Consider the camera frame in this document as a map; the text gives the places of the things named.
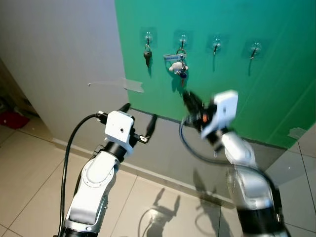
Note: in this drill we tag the dark key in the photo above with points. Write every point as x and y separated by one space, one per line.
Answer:
147 55

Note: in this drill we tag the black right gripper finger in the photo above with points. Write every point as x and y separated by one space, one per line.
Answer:
189 104
198 103

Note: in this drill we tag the red cloth bundle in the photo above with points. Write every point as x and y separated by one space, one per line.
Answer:
12 120

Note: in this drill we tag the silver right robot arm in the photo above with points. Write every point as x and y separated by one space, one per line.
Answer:
247 182

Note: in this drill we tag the clear adhesive wall hook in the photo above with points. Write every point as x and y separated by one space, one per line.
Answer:
147 35
255 49
181 38
216 43

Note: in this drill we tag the clear tape patch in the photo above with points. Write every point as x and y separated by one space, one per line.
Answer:
297 133

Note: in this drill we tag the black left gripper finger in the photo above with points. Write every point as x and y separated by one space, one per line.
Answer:
151 128
125 108

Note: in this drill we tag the clear tape strip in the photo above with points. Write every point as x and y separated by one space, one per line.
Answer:
131 85

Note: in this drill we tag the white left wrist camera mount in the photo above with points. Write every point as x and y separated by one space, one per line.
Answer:
118 126

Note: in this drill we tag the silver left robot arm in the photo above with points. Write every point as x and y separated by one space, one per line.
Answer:
94 182

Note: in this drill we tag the green wall board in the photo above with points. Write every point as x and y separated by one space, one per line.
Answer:
247 19

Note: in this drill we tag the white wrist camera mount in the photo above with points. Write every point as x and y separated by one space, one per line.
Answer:
224 108
118 126

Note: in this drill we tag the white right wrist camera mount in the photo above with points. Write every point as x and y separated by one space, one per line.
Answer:
224 108

